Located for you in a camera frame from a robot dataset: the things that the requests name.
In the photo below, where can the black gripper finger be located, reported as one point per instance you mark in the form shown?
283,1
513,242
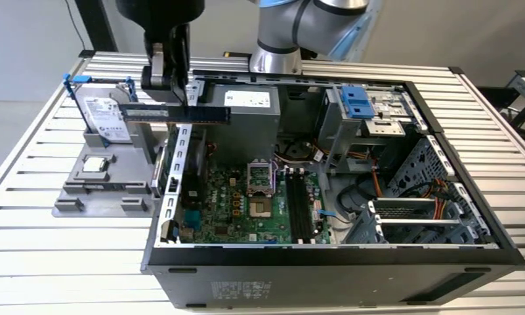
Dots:
178,49
187,65

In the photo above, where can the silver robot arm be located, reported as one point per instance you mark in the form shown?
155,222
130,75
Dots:
280,29

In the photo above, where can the RAM slot with white latches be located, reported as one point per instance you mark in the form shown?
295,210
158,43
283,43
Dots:
307,206
296,206

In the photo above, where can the small black yellow connector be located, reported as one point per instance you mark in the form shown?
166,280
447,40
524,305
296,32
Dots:
236,54

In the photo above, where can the black table corner cap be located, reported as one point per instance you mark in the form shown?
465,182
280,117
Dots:
457,70
87,53

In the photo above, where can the hard disk in blue carrier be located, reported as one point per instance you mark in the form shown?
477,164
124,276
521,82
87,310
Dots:
99,115

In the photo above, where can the grey power supply unit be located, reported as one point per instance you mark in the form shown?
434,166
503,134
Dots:
246,138

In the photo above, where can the grey parts rack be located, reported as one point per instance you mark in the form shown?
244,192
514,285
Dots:
127,160

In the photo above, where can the black round cooling fan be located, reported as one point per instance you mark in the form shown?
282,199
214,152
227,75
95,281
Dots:
299,151

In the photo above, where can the silver CPU chip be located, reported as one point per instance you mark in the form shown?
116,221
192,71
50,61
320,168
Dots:
95,164

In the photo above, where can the blue plastic drive latch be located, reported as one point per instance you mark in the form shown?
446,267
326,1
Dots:
355,101

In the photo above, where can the metal locking lever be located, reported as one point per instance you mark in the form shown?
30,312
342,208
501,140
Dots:
274,180

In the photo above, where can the CPU socket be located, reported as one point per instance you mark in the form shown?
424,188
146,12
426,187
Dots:
260,207

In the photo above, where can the blue expansion slot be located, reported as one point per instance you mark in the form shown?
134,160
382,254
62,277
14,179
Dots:
192,220

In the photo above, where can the silver optical drive bay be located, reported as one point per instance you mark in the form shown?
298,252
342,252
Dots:
386,128

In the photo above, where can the black square chipset chip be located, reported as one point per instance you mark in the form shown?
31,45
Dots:
220,230

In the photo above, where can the green motherboard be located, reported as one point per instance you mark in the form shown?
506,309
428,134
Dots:
271,226

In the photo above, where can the silver disk bay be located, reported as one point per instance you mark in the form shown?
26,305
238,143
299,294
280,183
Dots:
416,221

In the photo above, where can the black open PC case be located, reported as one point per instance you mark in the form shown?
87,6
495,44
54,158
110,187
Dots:
332,285

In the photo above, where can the black upright post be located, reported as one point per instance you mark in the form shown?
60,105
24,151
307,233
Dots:
99,26

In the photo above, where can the graphics card with metal bracket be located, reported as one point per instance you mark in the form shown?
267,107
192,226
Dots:
162,170

